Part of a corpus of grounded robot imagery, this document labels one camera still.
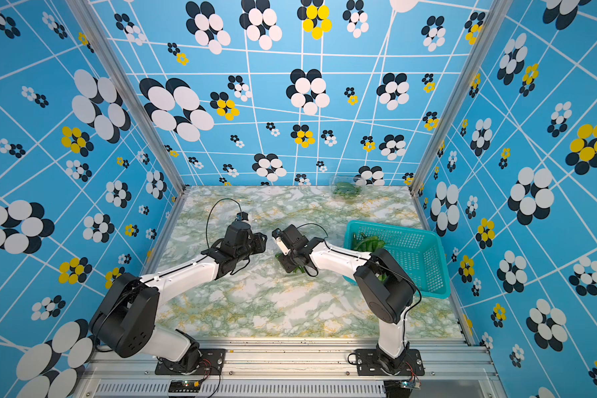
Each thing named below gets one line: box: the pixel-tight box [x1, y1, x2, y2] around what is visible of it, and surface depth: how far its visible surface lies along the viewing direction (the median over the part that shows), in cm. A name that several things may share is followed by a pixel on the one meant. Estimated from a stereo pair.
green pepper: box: [353, 232, 387, 253], surface depth 94 cm
